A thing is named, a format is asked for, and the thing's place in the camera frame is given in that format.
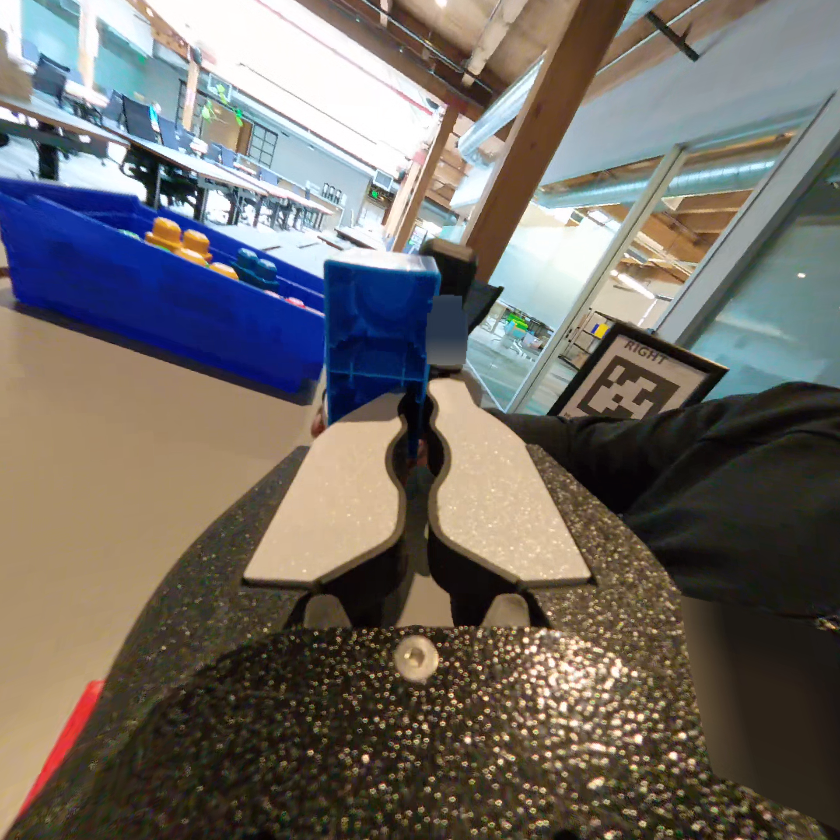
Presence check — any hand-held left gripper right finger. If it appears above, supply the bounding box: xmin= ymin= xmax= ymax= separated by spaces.
xmin=425 ymin=378 xmax=593 ymax=589

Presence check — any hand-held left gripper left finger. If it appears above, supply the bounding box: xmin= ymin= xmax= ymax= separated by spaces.
xmin=241 ymin=392 xmax=412 ymax=589

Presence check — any blue plastic bin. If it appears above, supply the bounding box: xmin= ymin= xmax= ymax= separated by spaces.
xmin=0 ymin=176 xmax=327 ymax=406

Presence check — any red mega block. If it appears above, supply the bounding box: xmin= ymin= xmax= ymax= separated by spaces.
xmin=12 ymin=679 xmax=107 ymax=824

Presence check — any person's right forearm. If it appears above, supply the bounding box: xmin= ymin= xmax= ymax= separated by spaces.
xmin=484 ymin=379 xmax=840 ymax=619

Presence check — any dark blue mega block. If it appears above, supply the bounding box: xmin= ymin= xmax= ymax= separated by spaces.
xmin=235 ymin=247 xmax=281 ymax=294

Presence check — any black device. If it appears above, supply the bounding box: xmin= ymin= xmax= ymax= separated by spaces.
xmin=419 ymin=238 xmax=506 ymax=332

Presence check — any long office table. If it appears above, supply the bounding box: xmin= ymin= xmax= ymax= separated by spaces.
xmin=112 ymin=134 xmax=336 ymax=227

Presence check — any silver air duct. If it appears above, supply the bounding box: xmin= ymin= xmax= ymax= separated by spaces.
xmin=535 ymin=154 xmax=798 ymax=211

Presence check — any thick wooden post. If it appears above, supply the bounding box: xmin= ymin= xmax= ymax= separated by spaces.
xmin=459 ymin=0 xmax=634 ymax=280

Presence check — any thin wooden post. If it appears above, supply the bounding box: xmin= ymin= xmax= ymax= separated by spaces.
xmin=391 ymin=104 xmax=462 ymax=253

